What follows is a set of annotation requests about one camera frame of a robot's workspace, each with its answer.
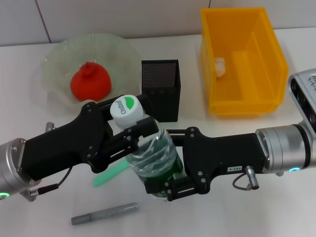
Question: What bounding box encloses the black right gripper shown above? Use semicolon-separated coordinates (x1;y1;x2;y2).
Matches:
145;126;270;202

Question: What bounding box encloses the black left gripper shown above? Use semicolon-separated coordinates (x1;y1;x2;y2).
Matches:
21;103;112;181

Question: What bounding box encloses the clear water bottle green label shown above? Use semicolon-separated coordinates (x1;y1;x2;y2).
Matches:
110;94;185;202

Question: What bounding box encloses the mint green white pen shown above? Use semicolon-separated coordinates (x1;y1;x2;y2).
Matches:
92;159;129;188

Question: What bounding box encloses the red-orange fruit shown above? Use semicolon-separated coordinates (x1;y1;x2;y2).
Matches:
70;61;112;101

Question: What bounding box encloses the white paper ball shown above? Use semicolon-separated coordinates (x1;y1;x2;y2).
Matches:
214;57;227;78

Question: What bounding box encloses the black mesh pen holder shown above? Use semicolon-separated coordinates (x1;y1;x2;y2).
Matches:
141;59;181;123

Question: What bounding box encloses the green glass fruit plate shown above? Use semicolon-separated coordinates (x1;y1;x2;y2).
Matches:
40;32;140;116

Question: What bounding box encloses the silver glitter marker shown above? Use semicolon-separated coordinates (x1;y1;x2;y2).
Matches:
71;201;140;226

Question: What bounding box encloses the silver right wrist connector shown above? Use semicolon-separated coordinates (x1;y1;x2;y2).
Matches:
245;165;259;190

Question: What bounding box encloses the yellow plastic bin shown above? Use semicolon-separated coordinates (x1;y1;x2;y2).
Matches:
199;6;289;116

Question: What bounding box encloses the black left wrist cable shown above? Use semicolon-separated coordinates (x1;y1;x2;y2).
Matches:
37;166;74;196

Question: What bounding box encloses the silver left wrist cable socket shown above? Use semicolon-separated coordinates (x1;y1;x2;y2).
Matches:
21;189;41;202

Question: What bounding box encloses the thin right wrist cable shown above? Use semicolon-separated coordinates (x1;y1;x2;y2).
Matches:
232;172;250;191

